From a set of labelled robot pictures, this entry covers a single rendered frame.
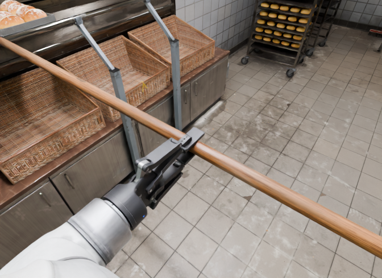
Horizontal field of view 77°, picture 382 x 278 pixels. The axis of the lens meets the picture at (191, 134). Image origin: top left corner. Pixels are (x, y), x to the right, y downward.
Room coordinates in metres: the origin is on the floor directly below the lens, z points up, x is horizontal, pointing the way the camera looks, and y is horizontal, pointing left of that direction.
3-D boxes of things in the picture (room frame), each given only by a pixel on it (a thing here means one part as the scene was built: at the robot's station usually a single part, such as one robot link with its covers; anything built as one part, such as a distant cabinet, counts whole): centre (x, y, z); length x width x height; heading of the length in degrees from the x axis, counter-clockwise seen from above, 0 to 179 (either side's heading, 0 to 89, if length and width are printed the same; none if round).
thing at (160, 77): (1.50, 0.51, 0.72); 0.56 x 0.49 x 0.28; 143
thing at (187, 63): (1.98, 0.15, 0.72); 0.56 x 0.49 x 0.28; 141
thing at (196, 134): (0.36, 0.00, 1.21); 0.07 x 0.03 x 0.01; 143
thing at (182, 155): (0.36, 0.00, 1.17); 0.07 x 0.03 x 0.01; 143
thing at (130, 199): (0.23, 0.10, 1.19); 0.09 x 0.07 x 0.08; 143
